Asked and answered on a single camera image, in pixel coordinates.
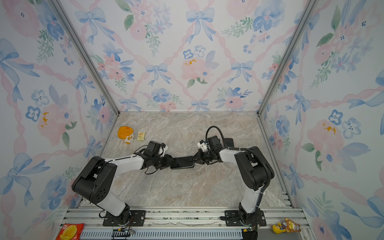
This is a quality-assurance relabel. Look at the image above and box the black corrugated cable hose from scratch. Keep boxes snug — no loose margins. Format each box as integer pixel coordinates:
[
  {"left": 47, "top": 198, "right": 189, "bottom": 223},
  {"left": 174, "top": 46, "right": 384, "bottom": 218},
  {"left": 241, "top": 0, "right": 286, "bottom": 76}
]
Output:
[{"left": 205, "top": 125, "right": 275, "bottom": 208}]

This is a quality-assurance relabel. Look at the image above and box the black phone case with camera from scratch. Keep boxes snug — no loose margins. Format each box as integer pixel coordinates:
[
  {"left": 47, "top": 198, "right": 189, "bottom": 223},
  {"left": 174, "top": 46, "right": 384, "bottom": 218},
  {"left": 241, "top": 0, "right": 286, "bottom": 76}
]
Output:
[{"left": 171, "top": 162, "right": 195, "bottom": 170}]

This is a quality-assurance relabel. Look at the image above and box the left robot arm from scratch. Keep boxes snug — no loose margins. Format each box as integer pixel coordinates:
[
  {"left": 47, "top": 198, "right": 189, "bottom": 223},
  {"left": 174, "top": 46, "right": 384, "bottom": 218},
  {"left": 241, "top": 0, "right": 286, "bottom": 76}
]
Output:
[{"left": 72, "top": 141, "right": 175, "bottom": 226}]

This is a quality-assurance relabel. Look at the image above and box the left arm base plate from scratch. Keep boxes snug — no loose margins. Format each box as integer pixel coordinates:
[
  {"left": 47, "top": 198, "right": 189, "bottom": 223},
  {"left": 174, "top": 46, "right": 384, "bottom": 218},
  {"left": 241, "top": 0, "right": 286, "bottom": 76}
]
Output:
[{"left": 103, "top": 210, "right": 147, "bottom": 227}]

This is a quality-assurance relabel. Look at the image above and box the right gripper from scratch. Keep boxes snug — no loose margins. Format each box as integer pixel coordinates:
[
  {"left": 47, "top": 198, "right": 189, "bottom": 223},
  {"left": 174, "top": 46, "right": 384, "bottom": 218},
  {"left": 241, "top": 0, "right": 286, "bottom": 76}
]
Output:
[{"left": 190, "top": 150, "right": 214, "bottom": 166}]

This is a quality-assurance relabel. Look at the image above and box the red chip bag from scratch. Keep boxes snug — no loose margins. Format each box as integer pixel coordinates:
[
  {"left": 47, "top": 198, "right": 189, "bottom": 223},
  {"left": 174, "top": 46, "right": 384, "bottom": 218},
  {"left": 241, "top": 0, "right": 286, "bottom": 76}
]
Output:
[{"left": 56, "top": 224, "right": 84, "bottom": 240}]

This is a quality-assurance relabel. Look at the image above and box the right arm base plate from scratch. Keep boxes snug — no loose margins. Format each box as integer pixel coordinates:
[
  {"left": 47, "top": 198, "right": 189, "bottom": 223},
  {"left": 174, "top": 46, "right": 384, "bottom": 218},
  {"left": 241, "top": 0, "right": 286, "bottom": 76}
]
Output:
[{"left": 220, "top": 210, "right": 267, "bottom": 228}]

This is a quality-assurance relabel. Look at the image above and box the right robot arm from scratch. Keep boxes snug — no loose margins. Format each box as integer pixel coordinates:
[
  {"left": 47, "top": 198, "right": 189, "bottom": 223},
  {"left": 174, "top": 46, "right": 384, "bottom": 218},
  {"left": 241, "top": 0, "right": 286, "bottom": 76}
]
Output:
[{"left": 193, "top": 136, "right": 275, "bottom": 226}]

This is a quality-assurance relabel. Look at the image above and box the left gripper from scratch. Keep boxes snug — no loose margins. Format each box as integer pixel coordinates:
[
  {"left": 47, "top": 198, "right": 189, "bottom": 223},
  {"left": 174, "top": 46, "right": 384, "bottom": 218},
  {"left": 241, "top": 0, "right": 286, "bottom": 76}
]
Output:
[{"left": 153, "top": 154, "right": 178, "bottom": 170}]

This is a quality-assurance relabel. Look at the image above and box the aluminium rail frame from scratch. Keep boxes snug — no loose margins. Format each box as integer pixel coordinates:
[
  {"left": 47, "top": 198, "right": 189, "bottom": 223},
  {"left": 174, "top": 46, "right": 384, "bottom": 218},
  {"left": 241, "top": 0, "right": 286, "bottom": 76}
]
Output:
[{"left": 61, "top": 207, "right": 315, "bottom": 240}]

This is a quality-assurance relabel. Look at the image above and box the yellow and brown plush toy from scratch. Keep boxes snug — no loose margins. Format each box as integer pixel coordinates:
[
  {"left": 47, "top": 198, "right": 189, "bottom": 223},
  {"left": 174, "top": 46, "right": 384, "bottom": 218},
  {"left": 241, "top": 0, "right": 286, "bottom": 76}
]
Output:
[{"left": 272, "top": 218, "right": 301, "bottom": 234}]

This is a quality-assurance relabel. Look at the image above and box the black phone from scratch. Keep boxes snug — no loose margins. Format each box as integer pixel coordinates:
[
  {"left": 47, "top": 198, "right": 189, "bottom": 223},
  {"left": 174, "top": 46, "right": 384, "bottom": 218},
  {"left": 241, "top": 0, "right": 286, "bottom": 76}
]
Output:
[{"left": 171, "top": 156, "right": 195, "bottom": 165}]

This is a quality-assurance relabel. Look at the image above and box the black phone screen up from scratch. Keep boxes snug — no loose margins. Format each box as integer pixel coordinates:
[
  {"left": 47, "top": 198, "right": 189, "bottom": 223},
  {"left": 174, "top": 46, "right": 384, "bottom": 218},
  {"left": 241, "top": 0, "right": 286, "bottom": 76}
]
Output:
[{"left": 224, "top": 138, "right": 235, "bottom": 148}]

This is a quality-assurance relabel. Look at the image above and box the small yellow snack packet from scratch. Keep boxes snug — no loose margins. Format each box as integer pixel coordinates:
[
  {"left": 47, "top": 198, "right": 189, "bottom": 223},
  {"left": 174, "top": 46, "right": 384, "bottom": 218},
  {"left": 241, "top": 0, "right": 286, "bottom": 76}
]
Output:
[{"left": 137, "top": 132, "right": 146, "bottom": 141}]

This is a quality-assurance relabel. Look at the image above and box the orange lid yogurt cup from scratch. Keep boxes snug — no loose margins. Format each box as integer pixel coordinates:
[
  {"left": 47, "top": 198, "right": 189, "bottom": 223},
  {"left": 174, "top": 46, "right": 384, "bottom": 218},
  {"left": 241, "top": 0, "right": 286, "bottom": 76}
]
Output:
[{"left": 118, "top": 126, "right": 135, "bottom": 145}]

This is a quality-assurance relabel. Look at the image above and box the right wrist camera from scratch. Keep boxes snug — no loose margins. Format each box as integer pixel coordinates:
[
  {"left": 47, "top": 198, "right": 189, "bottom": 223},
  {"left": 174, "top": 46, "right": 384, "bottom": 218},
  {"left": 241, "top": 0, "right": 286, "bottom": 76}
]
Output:
[{"left": 197, "top": 140, "right": 209, "bottom": 152}]

